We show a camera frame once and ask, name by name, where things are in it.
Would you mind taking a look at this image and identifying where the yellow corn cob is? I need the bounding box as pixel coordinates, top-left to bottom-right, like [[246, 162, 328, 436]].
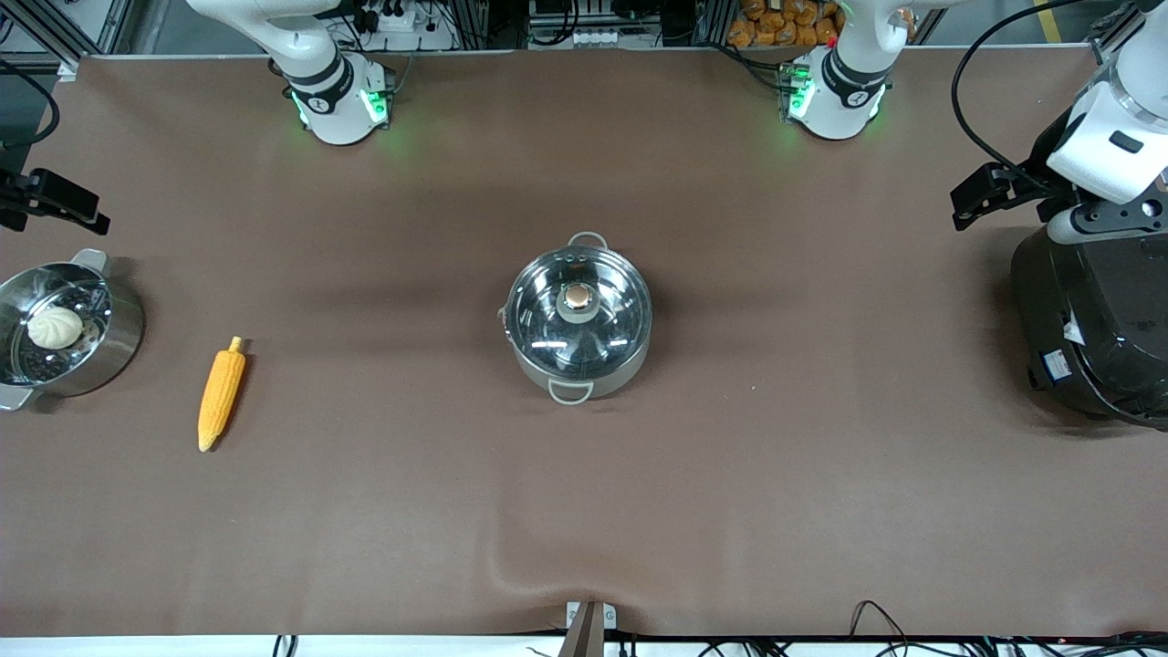
[[197, 336, 248, 454]]

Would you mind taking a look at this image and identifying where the steel steamer pot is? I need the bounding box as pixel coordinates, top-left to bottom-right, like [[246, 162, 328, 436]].
[[0, 247, 146, 412]]

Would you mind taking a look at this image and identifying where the shiny steel pot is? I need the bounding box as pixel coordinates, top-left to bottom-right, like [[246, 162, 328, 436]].
[[506, 248, 653, 375]]

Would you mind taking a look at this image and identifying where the white steamed bun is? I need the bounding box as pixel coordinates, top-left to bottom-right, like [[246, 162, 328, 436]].
[[26, 306, 86, 350]]

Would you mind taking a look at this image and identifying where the bag of orange items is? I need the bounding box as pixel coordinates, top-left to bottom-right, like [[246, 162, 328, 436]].
[[726, 0, 842, 50]]

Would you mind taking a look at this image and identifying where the brown table mat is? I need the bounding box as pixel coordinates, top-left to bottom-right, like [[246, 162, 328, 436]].
[[0, 50, 1168, 640]]

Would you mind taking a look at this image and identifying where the grey metal table clamp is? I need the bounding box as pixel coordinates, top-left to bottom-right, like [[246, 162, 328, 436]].
[[558, 600, 619, 657]]

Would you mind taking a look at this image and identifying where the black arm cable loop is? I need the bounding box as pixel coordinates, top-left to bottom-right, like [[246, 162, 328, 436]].
[[950, 0, 1096, 183]]

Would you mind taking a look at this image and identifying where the aluminium frame profile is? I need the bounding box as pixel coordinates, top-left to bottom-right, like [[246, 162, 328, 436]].
[[0, 0, 120, 78]]

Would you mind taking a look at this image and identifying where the black looped cable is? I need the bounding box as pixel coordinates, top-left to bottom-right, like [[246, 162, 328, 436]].
[[849, 600, 913, 657]]

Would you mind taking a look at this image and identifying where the steel pot with handles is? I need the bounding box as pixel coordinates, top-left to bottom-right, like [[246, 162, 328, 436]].
[[498, 231, 655, 405]]

